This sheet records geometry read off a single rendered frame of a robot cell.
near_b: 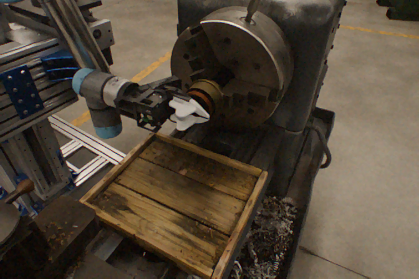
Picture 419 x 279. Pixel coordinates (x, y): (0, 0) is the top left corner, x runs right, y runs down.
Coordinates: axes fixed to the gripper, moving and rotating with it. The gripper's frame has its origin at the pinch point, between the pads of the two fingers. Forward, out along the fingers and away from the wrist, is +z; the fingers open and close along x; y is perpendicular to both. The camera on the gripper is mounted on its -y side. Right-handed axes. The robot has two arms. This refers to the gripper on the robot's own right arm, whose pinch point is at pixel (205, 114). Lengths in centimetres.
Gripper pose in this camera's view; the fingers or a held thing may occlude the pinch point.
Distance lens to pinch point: 63.5
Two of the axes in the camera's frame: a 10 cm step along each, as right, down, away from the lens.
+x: 0.0, -7.9, -6.1
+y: -4.8, 5.4, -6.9
